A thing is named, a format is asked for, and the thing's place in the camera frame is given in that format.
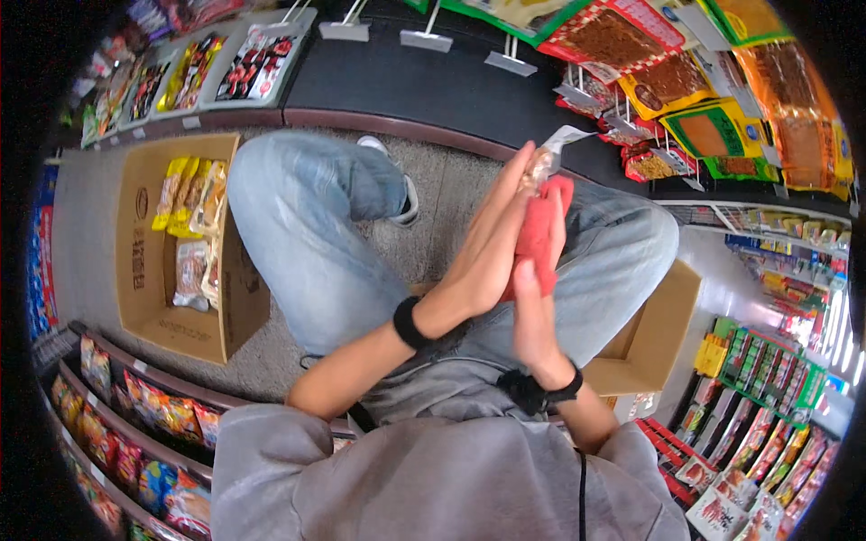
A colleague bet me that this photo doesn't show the person's right hand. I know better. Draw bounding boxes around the person's right hand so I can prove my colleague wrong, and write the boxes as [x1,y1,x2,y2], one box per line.
[511,184,581,393]

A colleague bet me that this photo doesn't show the person's left hand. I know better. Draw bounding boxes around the person's left hand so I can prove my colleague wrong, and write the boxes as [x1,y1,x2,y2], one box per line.
[414,141,539,341]

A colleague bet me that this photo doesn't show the red cloth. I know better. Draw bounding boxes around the red cloth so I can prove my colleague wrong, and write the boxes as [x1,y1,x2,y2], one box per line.
[499,174,576,303]

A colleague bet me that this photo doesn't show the clear nut snack packet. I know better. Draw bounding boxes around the clear nut snack packet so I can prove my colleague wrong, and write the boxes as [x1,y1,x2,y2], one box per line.
[520,124,598,197]

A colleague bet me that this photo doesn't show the grey peg hook tag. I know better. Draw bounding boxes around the grey peg hook tag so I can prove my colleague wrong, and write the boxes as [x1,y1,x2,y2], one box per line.
[484,34,539,78]
[398,0,455,54]
[317,0,372,43]

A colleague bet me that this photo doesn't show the black wrist band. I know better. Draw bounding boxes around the black wrist band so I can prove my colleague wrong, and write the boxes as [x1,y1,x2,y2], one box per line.
[392,295,474,353]
[497,361,585,417]

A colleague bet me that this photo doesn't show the plain cardboard box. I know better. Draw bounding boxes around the plain cardboard box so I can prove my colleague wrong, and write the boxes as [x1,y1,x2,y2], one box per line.
[580,258,704,398]

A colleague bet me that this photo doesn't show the rack of hanging snack packets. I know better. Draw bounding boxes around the rack of hanging snack packets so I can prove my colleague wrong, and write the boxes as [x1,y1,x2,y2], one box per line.
[406,0,857,202]

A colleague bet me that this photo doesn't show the white shelf of small goods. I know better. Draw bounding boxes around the white shelf of small goods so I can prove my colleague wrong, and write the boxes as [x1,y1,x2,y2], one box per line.
[655,199,855,319]

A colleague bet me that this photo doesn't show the person's body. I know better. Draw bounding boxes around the person's body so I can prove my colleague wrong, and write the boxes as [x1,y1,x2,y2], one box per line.
[210,355,692,541]

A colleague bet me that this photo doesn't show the yellow snack packet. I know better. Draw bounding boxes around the yellow snack packet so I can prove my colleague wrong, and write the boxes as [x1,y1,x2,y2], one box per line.
[167,157,204,239]
[151,156,190,232]
[189,160,229,238]

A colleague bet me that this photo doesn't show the clear peanut packet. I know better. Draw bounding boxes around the clear peanut packet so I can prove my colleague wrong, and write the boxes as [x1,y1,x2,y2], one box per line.
[172,239,211,312]
[201,237,221,310]

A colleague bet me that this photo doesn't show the green display rack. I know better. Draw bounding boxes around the green display rack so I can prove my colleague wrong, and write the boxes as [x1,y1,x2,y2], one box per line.
[693,316,830,428]

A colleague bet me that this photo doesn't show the shelf with grey snack trays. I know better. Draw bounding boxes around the shelf with grey snack trays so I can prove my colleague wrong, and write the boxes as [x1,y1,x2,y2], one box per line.
[57,0,319,148]

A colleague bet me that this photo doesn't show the shelf of red seafood packets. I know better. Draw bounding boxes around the shelf of red seafood packets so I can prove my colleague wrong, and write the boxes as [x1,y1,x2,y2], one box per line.
[635,376,844,541]

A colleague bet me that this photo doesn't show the open cardboard carton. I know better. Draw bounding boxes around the open cardboard carton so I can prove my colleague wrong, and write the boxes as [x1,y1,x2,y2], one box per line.
[113,133,272,367]

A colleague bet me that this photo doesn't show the brown shelf of chip bags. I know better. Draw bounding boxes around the brown shelf of chip bags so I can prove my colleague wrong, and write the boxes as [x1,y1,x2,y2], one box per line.
[30,323,227,541]

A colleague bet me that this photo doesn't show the stack of blue red packets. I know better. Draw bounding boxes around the stack of blue red packets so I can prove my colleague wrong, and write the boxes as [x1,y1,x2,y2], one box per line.
[26,164,63,341]

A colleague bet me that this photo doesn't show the black cable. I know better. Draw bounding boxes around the black cable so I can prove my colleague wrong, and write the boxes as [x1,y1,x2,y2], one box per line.
[577,448,589,541]

